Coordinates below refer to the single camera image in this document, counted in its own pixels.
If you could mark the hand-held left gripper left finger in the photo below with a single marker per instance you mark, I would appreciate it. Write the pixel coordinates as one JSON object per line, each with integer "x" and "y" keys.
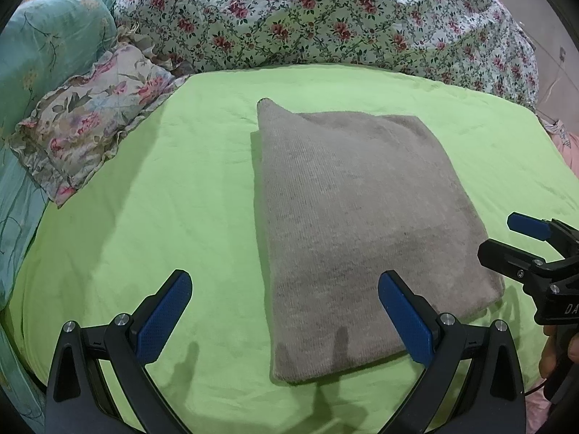
{"x": 165, "y": 316}

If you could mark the pink cloth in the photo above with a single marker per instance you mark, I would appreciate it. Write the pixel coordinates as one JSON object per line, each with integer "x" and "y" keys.
{"x": 567, "y": 144}

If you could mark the grey-beige fleece garment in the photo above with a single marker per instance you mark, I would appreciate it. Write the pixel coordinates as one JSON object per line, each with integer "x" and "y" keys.
{"x": 353, "y": 217}

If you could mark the white red-flowered quilt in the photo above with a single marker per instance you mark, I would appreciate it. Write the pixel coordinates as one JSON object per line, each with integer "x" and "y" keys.
{"x": 316, "y": 18}

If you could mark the teal floral blanket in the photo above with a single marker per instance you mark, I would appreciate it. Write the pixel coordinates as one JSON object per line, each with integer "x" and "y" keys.
{"x": 45, "y": 31}

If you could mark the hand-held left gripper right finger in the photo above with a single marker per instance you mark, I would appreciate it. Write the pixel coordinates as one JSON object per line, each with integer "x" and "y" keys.
{"x": 402, "y": 316}

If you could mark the green bed sheet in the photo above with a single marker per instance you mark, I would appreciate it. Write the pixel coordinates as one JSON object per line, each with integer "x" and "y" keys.
{"x": 158, "y": 212}

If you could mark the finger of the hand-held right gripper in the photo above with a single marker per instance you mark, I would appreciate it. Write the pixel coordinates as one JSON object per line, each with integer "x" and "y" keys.
{"x": 527, "y": 225}
{"x": 502, "y": 255}

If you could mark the person's right hand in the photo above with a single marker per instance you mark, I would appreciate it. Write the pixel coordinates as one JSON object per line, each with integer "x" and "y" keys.
{"x": 549, "y": 348}

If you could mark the pastel floral ruffled pillow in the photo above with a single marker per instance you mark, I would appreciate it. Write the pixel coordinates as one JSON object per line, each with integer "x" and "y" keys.
{"x": 90, "y": 117}

